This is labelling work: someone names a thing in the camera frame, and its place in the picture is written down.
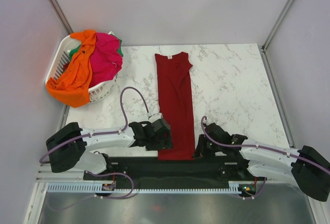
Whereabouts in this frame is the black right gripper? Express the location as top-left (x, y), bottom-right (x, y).
top-left (192, 134), bottom-right (223, 159)

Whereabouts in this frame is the dark red t shirt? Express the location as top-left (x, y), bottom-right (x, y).
top-left (155, 52), bottom-right (195, 161)

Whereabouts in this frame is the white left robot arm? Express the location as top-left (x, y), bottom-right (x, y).
top-left (46, 118), bottom-right (173, 179)

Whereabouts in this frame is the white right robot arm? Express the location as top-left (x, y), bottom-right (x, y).
top-left (193, 130), bottom-right (329, 202)

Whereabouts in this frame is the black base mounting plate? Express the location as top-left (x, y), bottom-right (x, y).
top-left (83, 156), bottom-right (254, 186)

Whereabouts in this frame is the pink t shirt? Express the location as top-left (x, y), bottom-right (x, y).
top-left (89, 32), bottom-right (123, 88)

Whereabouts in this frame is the orange t shirt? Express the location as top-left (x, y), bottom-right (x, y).
top-left (46, 30), bottom-right (96, 108)

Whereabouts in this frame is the green t shirt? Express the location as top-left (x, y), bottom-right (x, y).
top-left (69, 39), bottom-right (124, 60)

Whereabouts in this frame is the white plastic laundry basket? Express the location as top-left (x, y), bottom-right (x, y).
top-left (45, 30), bottom-right (123, 108)

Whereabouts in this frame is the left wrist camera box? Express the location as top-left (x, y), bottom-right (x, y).
top-left (146, 113), bottom-right (171, 135)

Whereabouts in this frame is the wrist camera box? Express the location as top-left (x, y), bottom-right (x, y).
top-left (146, 113), bottom-right (171, 135)
top-left (205, 123), bottom-right (232, 145)

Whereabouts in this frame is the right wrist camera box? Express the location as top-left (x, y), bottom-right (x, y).
top-left (205, 123), bottom-right (232, 145)

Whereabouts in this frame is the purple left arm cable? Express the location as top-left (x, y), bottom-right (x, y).
top-left (39, 87), bottom-right (153, 165)

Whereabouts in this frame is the aluminium frame rail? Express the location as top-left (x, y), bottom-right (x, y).
top-left (36, 164), bottom-right (88, 183)

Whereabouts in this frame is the white slotted cable duct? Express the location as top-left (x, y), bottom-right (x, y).
top-left (46, 180), bottom-right (266, 194)

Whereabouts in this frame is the left vertical aluminium post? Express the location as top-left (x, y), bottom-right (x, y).
top-left (48, 0), bottom-right (73, 34)

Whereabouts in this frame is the vertical aluminium post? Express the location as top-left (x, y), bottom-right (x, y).
top-left (260, 0), bottom-right (296, 54)
top-left (48, 0), bottom-right (73, 34)

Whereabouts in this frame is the right vertical aluminium post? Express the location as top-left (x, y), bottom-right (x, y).
top-left (260, 0), bottom-right (296, 54)

